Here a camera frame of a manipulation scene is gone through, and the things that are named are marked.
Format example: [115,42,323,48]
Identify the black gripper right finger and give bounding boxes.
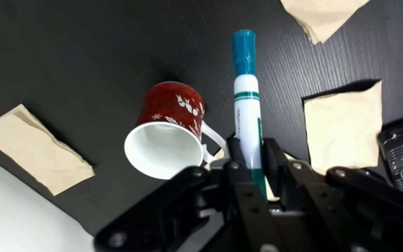
[262,136,403,252]

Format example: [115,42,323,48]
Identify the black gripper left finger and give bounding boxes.
[94,135,287,252]

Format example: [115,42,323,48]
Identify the green capped white marker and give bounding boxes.
[231,28,269,198]

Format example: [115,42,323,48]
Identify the square folded beige napkin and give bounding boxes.
[302,80,384,177]

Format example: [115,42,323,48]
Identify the crumpled beige paper napkin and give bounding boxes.
[0,102,97,198]

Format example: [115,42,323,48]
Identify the white flat panel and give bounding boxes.
[0,154,95,252]

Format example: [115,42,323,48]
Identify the large beige paper napkin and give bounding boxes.
[279,0,371,46]

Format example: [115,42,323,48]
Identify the red mug with white handle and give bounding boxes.
[123,80,230,181]

